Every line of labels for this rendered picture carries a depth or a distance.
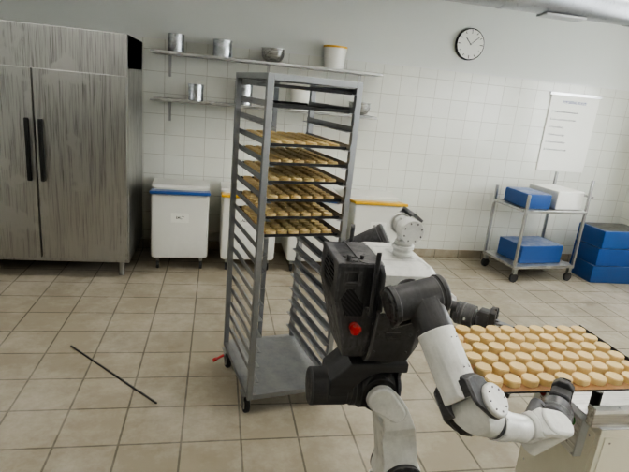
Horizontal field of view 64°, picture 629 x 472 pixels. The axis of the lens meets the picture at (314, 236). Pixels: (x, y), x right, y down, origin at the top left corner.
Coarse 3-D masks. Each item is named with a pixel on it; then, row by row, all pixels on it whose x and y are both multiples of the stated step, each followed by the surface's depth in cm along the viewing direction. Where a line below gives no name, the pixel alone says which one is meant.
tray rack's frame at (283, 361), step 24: (240, 72) 274; (264, 72) 231; (240, 96) 284; (312, 96) 299; (264, 240) 317; (264, 264) 322; (264, 336) 338; (288, 336) 341; (240, 360) 306; (264, 360) 309; (288, 360) 312; (264, 384) 284; (288, 384) 286
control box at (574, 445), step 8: (576, 408) 165; (576, 416) 162; (584, 416) 162; (576, 424) 162; (584, 424) 160; (576, 432) 162; (584, 432) 161; (568, 440) 165; (576, 440) 162; (584, 440) 162; (568, 448) 165; (576, 448) 163
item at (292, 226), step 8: (248, 208) 296; (256, 216) 279; (264, 224) 266; (272, 224) 267; (280, 224) 274; (288, 224) 270; (296, 224) 272; (304, 224) 274; (312, 224) 275; (320, 224) 276; (264, 232) 257; (272, 232) 254; (280, 232) 256; (288, 232) 260; (296, 232) 258; (304, 232) 260; (312, 232) 263; (320, 232) 267; (328, 232) 265
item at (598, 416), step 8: (592, 408) 155; (600, 408) 156; (608, 408) 156; (616, 408) 157; (624, 408) 157; (592, 416) 155; (600, 416) 155; (608, 416) 156; (616, 416) 156; (624, 416) 157; (592, 424) 156; (600, 424) 156; (608, 424) 157; (616, 424) 157; (624, 424) 158
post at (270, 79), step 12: (264, 108) 232; (264, 120) 232; (264, 132) 233; (264, 144) 235; (264, 156) 236; (264, 168) 238; (264, 180) 240; (264, 192) 241; (264, 204) 243; (264, 216) 245; (252, 300) 259; (252, 312) 259; (252, 324) 260; (252, 336) 262; (252, 348) 264; (252, 360) 266; (252, 372) 268; (252, 384) 270; (252, 396) 273
